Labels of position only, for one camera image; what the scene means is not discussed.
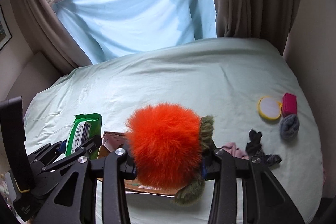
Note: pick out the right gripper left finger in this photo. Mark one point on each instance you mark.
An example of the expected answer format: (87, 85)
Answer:
(73, 200)

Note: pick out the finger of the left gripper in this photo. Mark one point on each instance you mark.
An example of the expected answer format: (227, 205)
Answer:
(78, 150)

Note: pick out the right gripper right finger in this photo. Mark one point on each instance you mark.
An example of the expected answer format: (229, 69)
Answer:
(264, 198)

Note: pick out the green wet wipes pack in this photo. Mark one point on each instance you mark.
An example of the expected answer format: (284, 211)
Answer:
(84, 128)

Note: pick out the orange fluffy pompom toy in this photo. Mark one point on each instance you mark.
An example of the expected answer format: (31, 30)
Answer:
(167, 142)

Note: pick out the pink cloth scrunchie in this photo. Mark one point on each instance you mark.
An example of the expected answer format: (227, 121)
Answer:
(235, 151)

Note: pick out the grey fluffy sock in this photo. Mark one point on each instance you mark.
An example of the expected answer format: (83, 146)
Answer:
(289, 127)

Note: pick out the magenta leather pouch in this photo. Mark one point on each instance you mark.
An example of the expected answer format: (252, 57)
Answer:
(289, 104)

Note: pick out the black scrunchie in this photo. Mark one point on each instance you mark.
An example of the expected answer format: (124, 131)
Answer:
(254, 148)

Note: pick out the pale green bed sheet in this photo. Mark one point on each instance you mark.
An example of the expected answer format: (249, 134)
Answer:
(224, 78)

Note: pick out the beige curtain left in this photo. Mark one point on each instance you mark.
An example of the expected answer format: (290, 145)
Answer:
(44, 33)

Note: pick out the light blue hanging cloth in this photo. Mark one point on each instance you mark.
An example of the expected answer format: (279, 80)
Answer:
(106, 29)

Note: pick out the framed wall picture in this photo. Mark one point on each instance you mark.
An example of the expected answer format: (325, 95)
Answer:
(5, 32)

